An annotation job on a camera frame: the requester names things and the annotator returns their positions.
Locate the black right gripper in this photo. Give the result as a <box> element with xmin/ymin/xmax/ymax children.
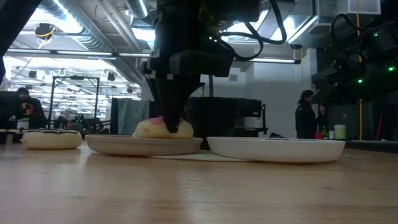
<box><xmin>312</xmin><ymin>58</ymin><xmax>374</xmax><ymax>103</ymax></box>

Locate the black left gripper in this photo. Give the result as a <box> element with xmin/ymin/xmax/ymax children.
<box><xmin>143</xmin><ymin>49</ymin><xmax>236</xmax><ymax>133</ymax></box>

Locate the large pink frosted donut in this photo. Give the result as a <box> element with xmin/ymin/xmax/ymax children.
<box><xmin>132</xmin><ymin>116</ymin><xmax>195</xmax><ymax>140</ymax></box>

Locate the grey partition screen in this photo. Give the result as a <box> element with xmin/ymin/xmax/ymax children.
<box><xmin>110</xmin><ymin>98</ymin><xmax>162</xmax><ymax>135</ymax></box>

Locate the person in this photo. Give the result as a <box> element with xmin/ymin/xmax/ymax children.
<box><xmin>11</xmin><ymin>86</ymin><xmax>47</xmax><ymax>129</ymax></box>
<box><xmin>294</xmin><ymin>89</ymin><xmax>318</xmax><ymax>139</ymax></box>
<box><xmin>316</xmin><ymin>104</ymin><xmax>329</xmax><ymax>134</ymax></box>

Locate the black plant pot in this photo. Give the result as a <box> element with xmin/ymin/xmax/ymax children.
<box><xmin>186</xmin><ymin>96</ymin><xmax>239</xmax><ymax>151</ymax></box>

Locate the tan round plate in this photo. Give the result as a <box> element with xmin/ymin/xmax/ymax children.
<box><xmin>84</xmin><ymin>134</ymin><xmax>204</xmax><ymax>157</ymax></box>

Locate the pale green jar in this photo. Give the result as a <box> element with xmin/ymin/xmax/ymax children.
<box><xmin>334</xmin><ymin>124</ymin><xmax>347</xmax><ymax>141</ymax></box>

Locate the white round mat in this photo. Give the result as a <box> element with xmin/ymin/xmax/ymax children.
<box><xmin>152</xmin><ymin>152</ymin><xmax>249</xmax><ymax>162</ymax></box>

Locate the white ceiling air unit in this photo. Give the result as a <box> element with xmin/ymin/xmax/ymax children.
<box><xmin>317</xmin><ymin>0</ymin><xmax>382</xmax><ymax>18</ymax></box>

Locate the long ceiling light strip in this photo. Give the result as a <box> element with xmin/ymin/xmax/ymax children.
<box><xmin>6</xmin><ymin>48</ymin><xmax>302</xmax><ymax>65</ymax></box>

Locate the black background cabinet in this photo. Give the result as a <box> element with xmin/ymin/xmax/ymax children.
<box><xmin>234</xmin><ymin>98</ymin><xmax>269</xmax><ymax>138</ymax></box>

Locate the white round plate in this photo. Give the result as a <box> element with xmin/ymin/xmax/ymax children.
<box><xmin>206</xmin><ymin>136</ymin><xmax>346</xmax><ymax>164</ymax></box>

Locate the black orange ceiling reel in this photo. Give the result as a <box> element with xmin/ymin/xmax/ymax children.
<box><xmin>34</xmin><ymin>23</ymin><xmax>55</xmax><ymax>40</ymax></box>

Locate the black computer monitor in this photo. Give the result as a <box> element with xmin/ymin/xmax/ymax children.
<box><xmin>0</xmin><ymin>91</ymin><xmax>20</xmax><ymax>121</ymax></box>

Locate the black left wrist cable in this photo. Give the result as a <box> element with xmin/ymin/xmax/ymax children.
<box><xmin>214</xmin><ymin>0</ymin><xmax>287</xmax><ymax>62</ymax></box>

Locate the black background rig frame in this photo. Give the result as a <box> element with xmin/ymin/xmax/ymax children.
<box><xmin>49</xmin><ymin>75</ymin><xmax>101</xmax><ymax>130</ymax></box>

